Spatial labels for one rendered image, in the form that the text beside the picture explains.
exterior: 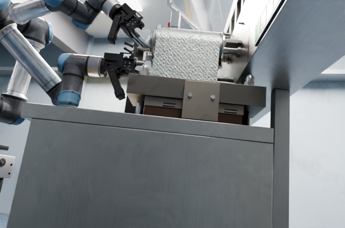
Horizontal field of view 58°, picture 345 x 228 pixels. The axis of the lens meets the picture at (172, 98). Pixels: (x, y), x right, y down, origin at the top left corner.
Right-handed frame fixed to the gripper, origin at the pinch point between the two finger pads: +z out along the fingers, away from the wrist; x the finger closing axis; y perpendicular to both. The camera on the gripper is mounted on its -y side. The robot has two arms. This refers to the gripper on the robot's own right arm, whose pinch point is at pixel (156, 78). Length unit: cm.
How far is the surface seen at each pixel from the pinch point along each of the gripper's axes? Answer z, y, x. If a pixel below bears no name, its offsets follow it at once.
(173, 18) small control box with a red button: 0, 57, 58
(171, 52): 4.1, 10.4, -0.3
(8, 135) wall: -280, 14, 427
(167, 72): 3.6, 2.6, -0.2
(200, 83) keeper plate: 14.5, -7.8, -22.0
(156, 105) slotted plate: 2.8, -14.6, -19.0
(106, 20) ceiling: -119, 195, 327
